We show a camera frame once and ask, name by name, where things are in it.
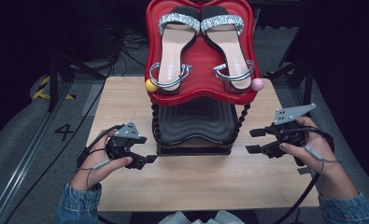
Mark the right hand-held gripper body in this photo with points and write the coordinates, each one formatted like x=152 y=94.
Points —
x=291 y=133

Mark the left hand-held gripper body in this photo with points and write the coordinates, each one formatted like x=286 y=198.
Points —
x=121 y=146

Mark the red and black shoe rack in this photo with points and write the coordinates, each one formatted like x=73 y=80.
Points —
x=201 y=90

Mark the person's left hand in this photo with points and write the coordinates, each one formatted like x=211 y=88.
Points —
x=93 y=169

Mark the person's right hand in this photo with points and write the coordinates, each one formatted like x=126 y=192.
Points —
x=323 y=161

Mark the grey tape piece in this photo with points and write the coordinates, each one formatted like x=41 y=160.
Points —
x=305 y=170

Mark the black metal stand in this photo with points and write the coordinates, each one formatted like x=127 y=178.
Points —
x=53 y=81
x=308 y=81

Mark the yellow and black floor tape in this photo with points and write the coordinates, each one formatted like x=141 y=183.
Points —
x=40 y=91

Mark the metal floor rail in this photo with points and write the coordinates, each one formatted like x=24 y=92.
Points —
x=17 y=174

